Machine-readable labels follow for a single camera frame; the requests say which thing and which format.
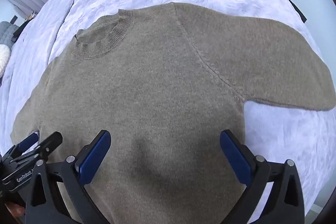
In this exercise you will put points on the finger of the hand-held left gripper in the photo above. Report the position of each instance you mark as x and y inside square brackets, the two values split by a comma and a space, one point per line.
[50, 140]
[27, 142]

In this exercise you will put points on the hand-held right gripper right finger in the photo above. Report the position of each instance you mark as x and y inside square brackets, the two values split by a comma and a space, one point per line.
[235, 158]

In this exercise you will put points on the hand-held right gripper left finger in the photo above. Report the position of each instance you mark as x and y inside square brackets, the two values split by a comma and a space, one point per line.
[94, 155]

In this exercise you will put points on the olive brown knit sweater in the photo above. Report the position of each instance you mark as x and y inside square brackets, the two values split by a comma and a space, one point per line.
[157, 82]

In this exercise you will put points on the white fluffy pillow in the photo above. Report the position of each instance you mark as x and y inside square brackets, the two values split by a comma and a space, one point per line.
[4, 58]

